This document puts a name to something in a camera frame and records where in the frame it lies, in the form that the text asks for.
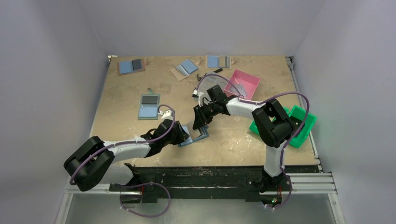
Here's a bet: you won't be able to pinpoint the teal open card holder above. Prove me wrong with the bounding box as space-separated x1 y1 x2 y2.
138 88 160 120

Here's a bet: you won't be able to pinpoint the clear plastic organizer box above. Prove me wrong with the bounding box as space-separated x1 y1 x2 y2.
195 76 228 99

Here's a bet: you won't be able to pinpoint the brown open card holder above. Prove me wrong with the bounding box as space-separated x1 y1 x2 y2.
118 58 147 76

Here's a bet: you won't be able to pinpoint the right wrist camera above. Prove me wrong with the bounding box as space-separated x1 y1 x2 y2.
191 89 204 106

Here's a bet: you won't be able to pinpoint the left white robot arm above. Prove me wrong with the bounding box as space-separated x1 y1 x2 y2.
64 119 189 191

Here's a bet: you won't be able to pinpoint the beige open card holder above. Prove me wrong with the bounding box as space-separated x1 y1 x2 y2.
205 55 233 69

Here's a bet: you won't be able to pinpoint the cards in pink bin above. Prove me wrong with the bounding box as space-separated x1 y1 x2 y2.
230 79 247 98

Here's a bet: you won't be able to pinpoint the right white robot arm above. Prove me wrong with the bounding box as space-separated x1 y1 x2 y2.
193 85 296 193

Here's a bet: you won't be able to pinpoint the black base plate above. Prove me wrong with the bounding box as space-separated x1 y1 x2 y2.
109 165 319 205

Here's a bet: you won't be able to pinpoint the purple cable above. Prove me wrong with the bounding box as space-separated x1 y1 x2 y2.
197 73 310 211
69 104 177 217

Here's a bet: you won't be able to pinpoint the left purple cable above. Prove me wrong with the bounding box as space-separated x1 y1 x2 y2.
69 104 177 217

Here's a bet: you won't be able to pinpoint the pink plastic bin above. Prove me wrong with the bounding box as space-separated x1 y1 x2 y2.
223 70 260 100

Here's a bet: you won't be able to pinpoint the green tray lid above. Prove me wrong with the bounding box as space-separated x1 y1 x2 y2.
289 105 317 148

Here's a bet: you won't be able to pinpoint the blue card holder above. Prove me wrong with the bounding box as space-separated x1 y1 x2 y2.
178 125 209 147

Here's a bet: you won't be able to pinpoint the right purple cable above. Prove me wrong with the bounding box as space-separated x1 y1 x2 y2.
197 73 310 211

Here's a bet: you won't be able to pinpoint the tan open card holder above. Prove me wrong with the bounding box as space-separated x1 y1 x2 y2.
170 59 200 81

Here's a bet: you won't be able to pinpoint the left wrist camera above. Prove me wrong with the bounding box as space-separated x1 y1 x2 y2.
159 110 174 120

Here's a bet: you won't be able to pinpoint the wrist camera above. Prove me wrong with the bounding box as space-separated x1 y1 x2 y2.
191 89 204 106
159 110 174 120

